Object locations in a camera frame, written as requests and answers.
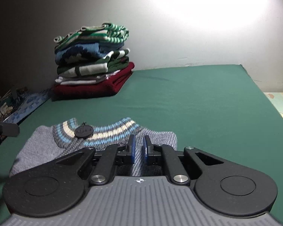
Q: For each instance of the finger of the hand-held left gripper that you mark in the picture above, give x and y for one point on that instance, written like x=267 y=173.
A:
x=7 y=129

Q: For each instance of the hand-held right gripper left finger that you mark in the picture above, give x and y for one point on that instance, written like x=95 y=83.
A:
x=132 y=148

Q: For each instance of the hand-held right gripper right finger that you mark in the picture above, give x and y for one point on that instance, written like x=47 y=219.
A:
x=146 y=149

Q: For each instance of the grey blue knit sweater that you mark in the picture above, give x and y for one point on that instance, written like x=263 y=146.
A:
x=42 y=143

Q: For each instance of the white gloves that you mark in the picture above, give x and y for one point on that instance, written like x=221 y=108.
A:
x=3 y=110

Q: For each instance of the blue patterned towel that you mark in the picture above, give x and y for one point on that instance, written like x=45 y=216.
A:
x=30 y=103

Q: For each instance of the black round clothing tag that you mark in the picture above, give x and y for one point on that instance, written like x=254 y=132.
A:
x=83 y=131

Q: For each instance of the green table cloth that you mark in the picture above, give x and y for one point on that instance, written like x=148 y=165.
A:
x=191 y=103

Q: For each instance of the dark red folded sweater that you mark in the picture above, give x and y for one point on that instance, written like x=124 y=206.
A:
x=96 y=90

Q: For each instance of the pale lavender folded garment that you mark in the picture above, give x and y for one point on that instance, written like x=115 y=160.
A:
x=80 y=81

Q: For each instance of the green and white folded garment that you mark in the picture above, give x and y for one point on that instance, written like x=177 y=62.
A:
x=89 y=68

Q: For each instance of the blue patterned folded sweater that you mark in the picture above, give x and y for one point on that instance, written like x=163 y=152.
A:
x=80 y=52

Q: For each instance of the green white striped folded garment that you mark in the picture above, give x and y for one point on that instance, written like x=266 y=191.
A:
x=94 y=35

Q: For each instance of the printed bed sheet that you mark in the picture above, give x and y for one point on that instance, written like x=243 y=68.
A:
x=279 y=101

